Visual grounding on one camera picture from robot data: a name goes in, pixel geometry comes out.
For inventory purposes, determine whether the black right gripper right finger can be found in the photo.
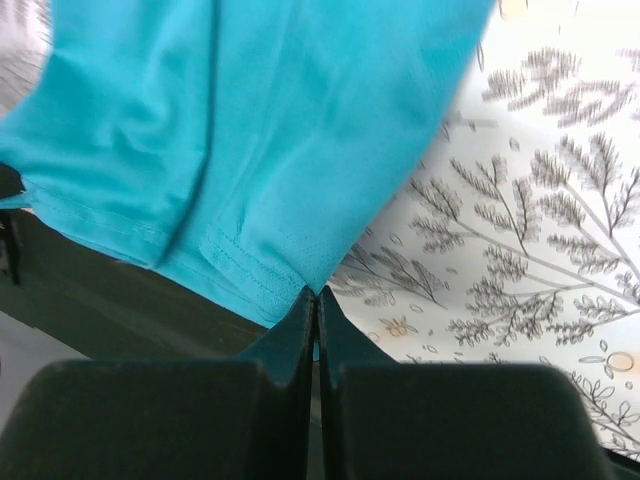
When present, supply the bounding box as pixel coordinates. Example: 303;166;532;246
317;289;614;479

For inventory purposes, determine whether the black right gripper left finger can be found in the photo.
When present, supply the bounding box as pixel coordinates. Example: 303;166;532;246
1;290;314;479

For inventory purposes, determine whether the teal blue t shirt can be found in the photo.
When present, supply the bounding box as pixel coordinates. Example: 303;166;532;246
1;1;493;327

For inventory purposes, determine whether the floral patterned table mat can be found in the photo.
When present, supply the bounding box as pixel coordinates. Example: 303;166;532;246
0;0;640;461

